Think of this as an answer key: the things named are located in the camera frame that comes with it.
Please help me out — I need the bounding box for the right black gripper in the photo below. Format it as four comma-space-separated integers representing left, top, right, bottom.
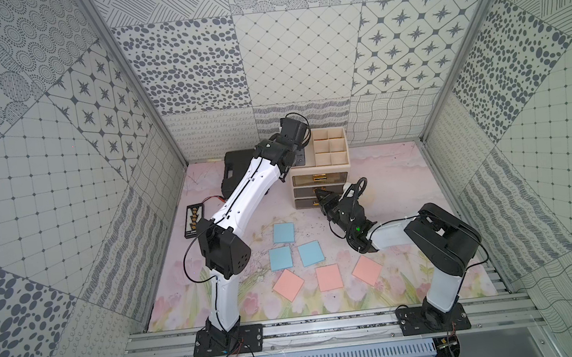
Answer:
315, 184, 354, 240

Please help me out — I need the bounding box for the grey transparent drawer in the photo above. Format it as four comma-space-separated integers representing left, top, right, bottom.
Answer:
292, 172, 348, 188

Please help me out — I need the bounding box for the beige desk organizer cabinet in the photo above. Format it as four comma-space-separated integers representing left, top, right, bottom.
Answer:
290, 127, 351, 176

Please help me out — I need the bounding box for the pink sticky note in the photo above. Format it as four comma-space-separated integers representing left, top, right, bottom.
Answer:
315, 264, 344, 293
352, 256, 382, 286
272, 270, 305, 302

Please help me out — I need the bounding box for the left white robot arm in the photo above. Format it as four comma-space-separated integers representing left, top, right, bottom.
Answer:
198, 130, 311, 334

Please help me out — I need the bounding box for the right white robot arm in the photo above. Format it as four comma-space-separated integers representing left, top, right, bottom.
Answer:
315, 177, 482, 330

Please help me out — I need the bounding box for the blue sticky note top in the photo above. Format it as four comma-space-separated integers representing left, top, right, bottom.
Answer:
273, 223, 295, 244

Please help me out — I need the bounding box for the blue sticky note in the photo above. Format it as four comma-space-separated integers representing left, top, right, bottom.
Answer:
269, 246, 293, 271
273, 223, 295, 244
298, 241, 325, 267

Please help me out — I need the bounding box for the blue sticky note lower right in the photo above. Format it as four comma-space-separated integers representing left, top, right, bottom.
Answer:
298, 241, 325, 267

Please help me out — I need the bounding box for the blue sticky note lower left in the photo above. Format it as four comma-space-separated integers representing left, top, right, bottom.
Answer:
269, 246, 293, 271

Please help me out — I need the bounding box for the black plastic tool case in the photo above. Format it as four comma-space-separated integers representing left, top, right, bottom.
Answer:
221, 149, 253, 200

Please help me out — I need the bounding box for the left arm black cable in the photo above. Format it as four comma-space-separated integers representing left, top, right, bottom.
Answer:
167, 110, 333, 341

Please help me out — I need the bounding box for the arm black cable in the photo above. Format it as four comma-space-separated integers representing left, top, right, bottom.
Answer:
322, 164, 491, 289
167, 110, 333, 341

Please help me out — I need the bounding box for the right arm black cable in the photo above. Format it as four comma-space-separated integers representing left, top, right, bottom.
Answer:
322, 164, 491, 289

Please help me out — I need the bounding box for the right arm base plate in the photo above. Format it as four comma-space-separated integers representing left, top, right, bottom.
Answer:
394, 303, 472, 337

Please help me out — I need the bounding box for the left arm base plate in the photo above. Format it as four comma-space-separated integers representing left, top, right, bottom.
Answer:
190, 321, 267, 357

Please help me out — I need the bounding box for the aluminium mounting rail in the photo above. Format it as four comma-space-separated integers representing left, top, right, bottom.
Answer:
122, 293, 544, 357

